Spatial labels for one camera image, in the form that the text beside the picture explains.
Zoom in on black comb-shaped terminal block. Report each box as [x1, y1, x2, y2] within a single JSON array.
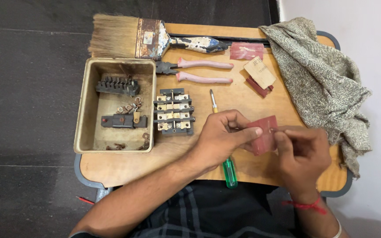
[[95, 76, 141, 97]]

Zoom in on beige plastic tray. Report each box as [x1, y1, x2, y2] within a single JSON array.
[[74, 58, 157, 154]]

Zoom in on red sandpaper piece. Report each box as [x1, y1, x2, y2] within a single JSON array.
[[246, 115, 279, 156]]

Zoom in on white bangle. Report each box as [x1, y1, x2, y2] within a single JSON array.
[[331, 219, 343, 238]]

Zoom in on rusty metal lug pieces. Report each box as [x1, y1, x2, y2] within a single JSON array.
[[106, 142, 127, 151], [137, 132, 151, 151]]

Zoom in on tan-backed sandpaper piece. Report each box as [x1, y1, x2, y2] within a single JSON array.
[[243, 56, 277, 90]]

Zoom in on pile of copper cable lugs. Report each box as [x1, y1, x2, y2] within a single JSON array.
[[116, 96, 143, 115]]

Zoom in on person's left hand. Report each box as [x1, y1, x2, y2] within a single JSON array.
[[191, 110, 264, 174]]

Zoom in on pink handled pliers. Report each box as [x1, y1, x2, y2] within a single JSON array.
[[155, 57, 235, 84]]

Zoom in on folded red sandpaper strip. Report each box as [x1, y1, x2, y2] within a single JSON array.
[[246, 76, 274, 99]]

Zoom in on person's right hand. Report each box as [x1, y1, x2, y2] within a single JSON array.
[[273, 125, 332, 199]]

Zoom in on large paint-stained paintbrush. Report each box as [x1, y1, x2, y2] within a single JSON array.
[[88, 14, 229, 61]]

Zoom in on flat red sandpaper sheet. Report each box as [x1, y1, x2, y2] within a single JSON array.
[[230, 42, 265, 61]]

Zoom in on dark plaid shorts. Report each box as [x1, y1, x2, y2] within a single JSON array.
[[128, 180, 297, 238]]

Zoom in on green handled screwdriver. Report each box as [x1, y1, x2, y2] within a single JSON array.
[[209, 89, 238, 190]]

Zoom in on black and brass terminal block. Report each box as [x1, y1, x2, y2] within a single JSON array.
[[153, 88, 196, 137]]

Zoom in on black fuse holder block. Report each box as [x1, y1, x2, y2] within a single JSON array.
[[101, 112, 148, 129]]

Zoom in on speckled grey cloth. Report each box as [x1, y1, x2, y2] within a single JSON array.
[[258, 17, 373, 179]]

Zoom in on red thread bracelet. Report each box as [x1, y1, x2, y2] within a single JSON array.
[[282, 195, 328, 216]]

